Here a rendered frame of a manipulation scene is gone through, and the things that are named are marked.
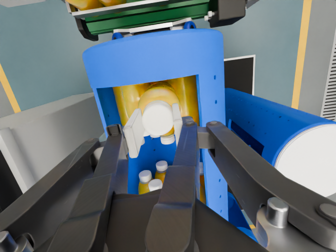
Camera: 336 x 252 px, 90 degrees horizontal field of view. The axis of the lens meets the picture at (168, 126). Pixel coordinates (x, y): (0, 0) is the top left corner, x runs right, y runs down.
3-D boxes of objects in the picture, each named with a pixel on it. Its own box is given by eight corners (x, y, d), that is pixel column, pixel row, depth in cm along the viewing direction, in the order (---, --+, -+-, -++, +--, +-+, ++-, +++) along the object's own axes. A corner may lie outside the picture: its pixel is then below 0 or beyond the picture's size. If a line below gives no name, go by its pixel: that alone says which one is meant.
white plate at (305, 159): (316, 109, 47) (313, 108, 48) (258, 183, 55) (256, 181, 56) (385, 147, 51) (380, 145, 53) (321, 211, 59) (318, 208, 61)
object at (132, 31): (139, 46, 51) (131, 40, 39) (137, 37, 50) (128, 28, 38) (171, 41, 51) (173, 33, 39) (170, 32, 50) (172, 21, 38)
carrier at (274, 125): (219, 81, 130) (201, 113, 139) (312, 106, 48) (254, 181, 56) (249, 97, 135) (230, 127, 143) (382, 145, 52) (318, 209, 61)
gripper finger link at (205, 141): (184, 136, 13) (224, 130, 13) (180, 116, 17) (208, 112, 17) (186, 153, 13) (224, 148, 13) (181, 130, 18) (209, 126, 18)
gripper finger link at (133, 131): (138, 157, 15) (129, 159, 15) (145, 130, 22) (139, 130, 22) (130, 127, 14) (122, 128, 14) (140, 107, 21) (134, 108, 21)
